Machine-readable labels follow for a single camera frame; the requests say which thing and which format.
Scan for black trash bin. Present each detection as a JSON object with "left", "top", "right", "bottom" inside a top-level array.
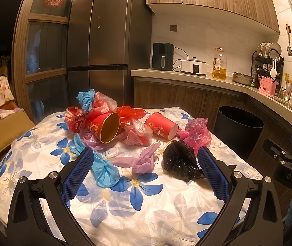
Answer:
[{"left": 213, "top": 106, "right": 265, "bottom": 161}]

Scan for red orange plastic bag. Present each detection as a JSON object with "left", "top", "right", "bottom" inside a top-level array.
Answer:
[{"left": 116, "top": 106, "right": 146, "bottom": 134}]

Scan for large red gold paper cup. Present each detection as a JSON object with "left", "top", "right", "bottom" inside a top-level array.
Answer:
[{"left": 85, "top": 112, "right": 120, "bottom": 144}]

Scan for pink plastic bag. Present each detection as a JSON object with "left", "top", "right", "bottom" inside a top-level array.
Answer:
[{"left": 177, "top": 118, "right": 212, "bottom": 156}]

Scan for floral blue white tablecloth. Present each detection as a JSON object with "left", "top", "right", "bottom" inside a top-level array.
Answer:
[{"left": 0, "top": 112, "right": 224, "bottom": 245}]

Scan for dark steel refrigerator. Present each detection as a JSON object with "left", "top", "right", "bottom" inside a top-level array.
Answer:
[{"left": 67, "top": 0, "right": 153, "bottom": 106}]

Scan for black air fryer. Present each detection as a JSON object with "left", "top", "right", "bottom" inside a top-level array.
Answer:
[{"left": 151, "top": 42, "right": 174, "bottom": 71}]

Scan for wooden lower cabinets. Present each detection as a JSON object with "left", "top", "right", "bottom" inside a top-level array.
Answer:
[{"left": 133, "top": 76, "right": 292, "bottom": 211}]

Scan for white slow cooker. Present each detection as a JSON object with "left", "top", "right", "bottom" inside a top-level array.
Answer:
[{"left": 180, "top": 58, "right": 207, "bottom": 77}]

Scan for lilac plastic bag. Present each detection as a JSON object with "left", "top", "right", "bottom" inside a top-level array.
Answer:
[{"left": 112, "top": 143, "right": 160, "bottom": 175}]

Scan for black plastic bag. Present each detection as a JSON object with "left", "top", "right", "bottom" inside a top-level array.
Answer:
[{"left": 163, "top": 140, "right": 206, "bottom": 182}]

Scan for blue knotted plastic bag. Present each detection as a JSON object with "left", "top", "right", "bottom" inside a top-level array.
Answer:
[{"left": 76, "top": 88, "right": 95, "bottom": 114}]

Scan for white rice spoon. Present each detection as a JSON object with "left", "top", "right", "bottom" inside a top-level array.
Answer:
[{"left": 270, "top": 58, "right": 277, "bottom": 79}]

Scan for cooking oil bottle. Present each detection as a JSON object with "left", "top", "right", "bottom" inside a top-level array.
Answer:
[{"left": 212, "top": 47, "right": 227, "bottom": 80}]

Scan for wooden glass door cabinet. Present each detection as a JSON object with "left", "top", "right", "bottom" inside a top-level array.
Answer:
[{"left": 12, "top": 0, "right": 72, "bottom": 124}]

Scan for small red paper cup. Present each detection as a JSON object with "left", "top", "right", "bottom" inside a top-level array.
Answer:
[{"left": 145, "top": 112, "right": 179, "bottom": 140}]

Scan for chair with floral cover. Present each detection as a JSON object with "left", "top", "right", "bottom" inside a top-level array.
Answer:
[{"left": 0, "top": 76, "right": 35, "bottom": 157}]

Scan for light blue plastic bag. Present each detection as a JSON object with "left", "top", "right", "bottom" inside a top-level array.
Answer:
[{"left": 70, "top": 134, "right": 120, "bottom": 188}]

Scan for black dish rack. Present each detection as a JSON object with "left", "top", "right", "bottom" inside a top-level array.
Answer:
[{"left": 251, "top": 42, "right": 284, "bottom": 90}]

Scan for hanging metal spatula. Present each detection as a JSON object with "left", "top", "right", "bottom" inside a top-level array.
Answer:
[{"left": 286, "top": 23, "right": 292, "bottom": 57}]

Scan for red printed clear bag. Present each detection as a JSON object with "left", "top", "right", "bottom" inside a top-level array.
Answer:
[{"left": 64, "top": 92, "right": 118, "bottom": 133}]

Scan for red white clear bag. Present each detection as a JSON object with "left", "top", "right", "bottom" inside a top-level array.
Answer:
[{"left": 118, "top": 119, "right": 153, "bottom": 146}]

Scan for steel bowl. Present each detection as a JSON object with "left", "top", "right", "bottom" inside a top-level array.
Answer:
[{"left": 232, "top": 72, "right": 253, "bottom": 86}]

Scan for pink utensil basket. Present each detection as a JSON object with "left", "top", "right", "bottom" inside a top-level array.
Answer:
[{"left": 258, "top": 77, "right": 277, "bottom": 97}]

